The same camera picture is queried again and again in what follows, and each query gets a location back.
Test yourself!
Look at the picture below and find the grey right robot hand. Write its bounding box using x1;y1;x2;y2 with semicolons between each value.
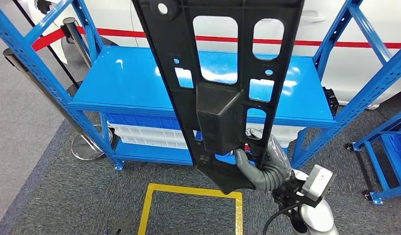
234;128;293;192

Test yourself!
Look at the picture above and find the long black plastic part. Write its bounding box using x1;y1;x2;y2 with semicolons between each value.
132;0;306;195

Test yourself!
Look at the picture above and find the blue metal shelf rack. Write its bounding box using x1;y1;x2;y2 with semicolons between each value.
0;0;401;171

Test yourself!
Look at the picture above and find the blue wheeled metal rack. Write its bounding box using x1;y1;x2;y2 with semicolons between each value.
344;107;401;206

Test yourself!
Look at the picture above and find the yellow floor tape square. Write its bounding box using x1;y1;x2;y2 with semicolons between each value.
138;183;244;235

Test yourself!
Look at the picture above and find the white car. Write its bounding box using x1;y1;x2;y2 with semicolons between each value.
26;0;401;111

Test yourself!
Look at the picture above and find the red barrier belt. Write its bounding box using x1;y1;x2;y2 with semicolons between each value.
31;26;401;52

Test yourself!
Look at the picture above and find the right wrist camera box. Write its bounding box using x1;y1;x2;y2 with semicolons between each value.
271;164;336;208

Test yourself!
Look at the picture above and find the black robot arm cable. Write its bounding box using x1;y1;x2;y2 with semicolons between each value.
262;201;302;235

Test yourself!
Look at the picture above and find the chrome stanchion post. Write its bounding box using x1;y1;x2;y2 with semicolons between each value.
62;17;92;69
2;48;114;162

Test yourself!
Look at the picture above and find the thin black stanchion post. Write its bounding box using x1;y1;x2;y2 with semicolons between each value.
11;0;84;98

